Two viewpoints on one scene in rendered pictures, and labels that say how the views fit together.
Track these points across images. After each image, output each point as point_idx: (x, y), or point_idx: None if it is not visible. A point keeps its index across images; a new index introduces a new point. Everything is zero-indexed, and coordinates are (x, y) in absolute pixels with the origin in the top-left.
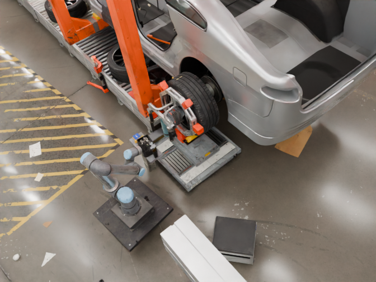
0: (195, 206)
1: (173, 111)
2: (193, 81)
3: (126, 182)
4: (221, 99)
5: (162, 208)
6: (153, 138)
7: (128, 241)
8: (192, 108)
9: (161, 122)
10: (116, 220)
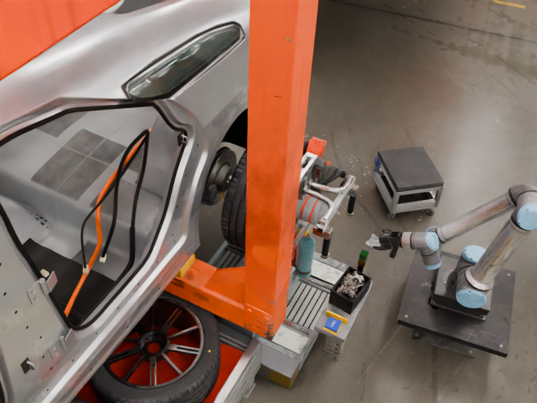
0: (368, 257)
1: (309, 198)
2: None
3: (387, 380)
4: None
5: None
6: (278, 355)
7: (505, 277)
8: None
9: (315, 243)
10: (490, 311)
